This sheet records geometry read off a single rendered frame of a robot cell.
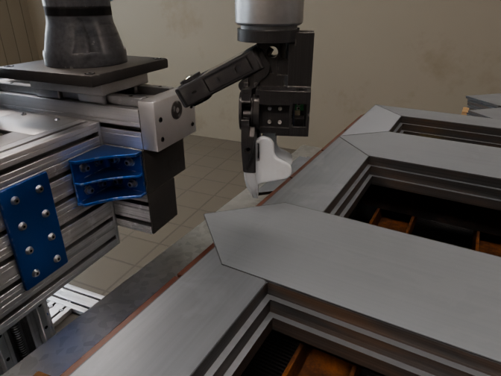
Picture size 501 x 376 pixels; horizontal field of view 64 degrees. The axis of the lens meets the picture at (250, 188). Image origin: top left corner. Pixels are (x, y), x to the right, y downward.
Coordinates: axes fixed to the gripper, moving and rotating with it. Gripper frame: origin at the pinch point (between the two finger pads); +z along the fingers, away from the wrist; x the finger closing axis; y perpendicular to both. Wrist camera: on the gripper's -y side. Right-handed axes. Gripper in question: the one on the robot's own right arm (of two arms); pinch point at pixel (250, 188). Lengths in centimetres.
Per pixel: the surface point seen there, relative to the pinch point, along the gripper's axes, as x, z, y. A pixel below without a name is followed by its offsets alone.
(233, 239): -4.4, 5.4, -1.7
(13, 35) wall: 320, 11, -265
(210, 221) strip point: -0.2, 5.4, -5.7
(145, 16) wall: 306, -7, -129
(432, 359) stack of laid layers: -19.4, 7.4, 19.7
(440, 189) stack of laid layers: 22.8, 9.1, 32.6
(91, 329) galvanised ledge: -4.2, 24.3, -24.9
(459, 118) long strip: 59, 6, 47
